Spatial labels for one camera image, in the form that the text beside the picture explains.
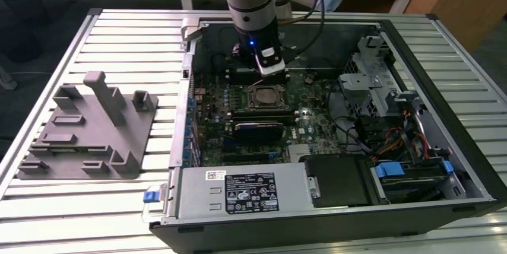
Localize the silver CPU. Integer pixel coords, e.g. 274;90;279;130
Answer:
255;89;281;104

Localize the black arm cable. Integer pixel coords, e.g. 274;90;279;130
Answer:
285;0;332;61

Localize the white camera with black face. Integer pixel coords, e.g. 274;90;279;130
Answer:
255;45;289;77

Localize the silver power supply unit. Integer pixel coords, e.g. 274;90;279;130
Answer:
174;163;314;219

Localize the coloured power wire bundle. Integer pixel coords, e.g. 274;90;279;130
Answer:
370;126;432;161

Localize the green motherboard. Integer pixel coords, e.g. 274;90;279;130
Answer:
190;71;346;167

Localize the RAM slot with white clips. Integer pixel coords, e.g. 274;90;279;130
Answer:
226;69;290;74
226;76;290;81

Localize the silver finned heatsink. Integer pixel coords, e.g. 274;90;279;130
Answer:
289;144;313;157

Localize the black graphics card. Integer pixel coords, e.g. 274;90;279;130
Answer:
231;122;285;141

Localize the CPU socket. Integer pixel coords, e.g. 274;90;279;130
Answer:
245;84;289;111

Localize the black plastic shroud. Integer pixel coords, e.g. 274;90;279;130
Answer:
303;154;376;209

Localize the grey metal drive cage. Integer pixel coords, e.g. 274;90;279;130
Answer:
340;36;401;118

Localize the hard disk in blue carrier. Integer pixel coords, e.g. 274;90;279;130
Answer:
374;160;456;203

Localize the metal socket cover frame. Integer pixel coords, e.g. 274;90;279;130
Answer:
249;86;286;109

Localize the black open PC case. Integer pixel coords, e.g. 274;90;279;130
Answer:
142;16;500;254

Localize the grey chair foot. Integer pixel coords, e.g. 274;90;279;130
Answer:
0;65;18;90

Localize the grey parts rack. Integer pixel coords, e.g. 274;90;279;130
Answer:
15;71;161;180

